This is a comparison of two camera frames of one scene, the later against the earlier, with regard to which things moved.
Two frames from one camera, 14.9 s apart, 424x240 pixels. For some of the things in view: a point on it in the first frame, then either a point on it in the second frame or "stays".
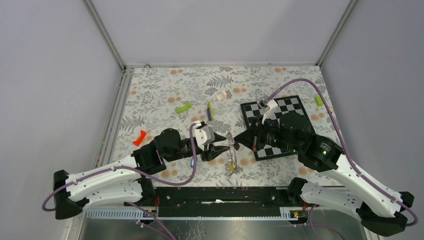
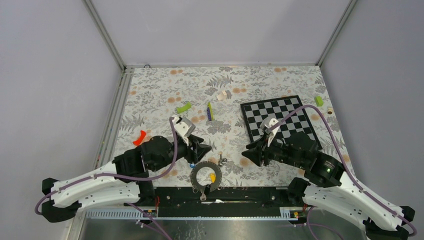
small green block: (318, 101) stays
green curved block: (181, 109) stays
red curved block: (138, 142) stays
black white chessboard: (289, 104) stays
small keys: (231, 167) → (202, 197)
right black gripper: (254, 135) → (255, 154)
